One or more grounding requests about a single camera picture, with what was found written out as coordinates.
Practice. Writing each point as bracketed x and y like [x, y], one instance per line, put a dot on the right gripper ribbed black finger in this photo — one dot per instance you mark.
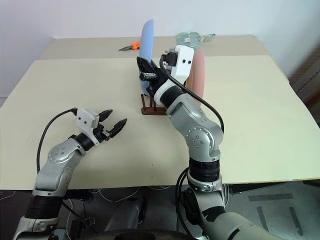
[146, 66]

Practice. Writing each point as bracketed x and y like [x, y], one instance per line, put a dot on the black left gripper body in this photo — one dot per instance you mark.
[102, 133]

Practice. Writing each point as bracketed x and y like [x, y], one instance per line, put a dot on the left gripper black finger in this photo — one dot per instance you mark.
[105, 115]
[119, 126]

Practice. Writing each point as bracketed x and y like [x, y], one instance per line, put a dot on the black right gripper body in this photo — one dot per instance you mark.
[160, 76]

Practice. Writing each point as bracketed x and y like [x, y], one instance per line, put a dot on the blue plate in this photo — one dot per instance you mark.
[147, 40]

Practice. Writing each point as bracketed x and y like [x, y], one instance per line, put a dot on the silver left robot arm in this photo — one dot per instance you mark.
[53, 162]

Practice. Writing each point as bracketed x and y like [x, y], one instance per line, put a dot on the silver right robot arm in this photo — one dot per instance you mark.
[197, 140]

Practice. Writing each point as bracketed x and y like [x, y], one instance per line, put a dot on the brown wooden dish rack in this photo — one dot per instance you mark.
[152, 110]

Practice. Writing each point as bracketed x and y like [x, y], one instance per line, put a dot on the pink plate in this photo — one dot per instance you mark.
[198, 75]

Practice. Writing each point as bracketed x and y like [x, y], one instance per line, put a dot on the clear plastic bag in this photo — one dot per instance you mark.
[190, 38]

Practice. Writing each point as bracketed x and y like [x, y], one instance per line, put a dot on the dark grey rounded shape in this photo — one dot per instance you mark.
[127, 212]

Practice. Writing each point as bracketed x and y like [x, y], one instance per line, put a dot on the brown wooden furniture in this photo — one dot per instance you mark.
[308, 75]

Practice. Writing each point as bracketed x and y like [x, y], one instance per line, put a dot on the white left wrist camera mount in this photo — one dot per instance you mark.
[85, 120]

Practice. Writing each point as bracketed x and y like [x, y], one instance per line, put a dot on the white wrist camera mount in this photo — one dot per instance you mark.
[183, 62]
[85, 120]

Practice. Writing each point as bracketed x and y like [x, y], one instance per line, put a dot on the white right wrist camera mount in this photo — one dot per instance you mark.
[183, 62]

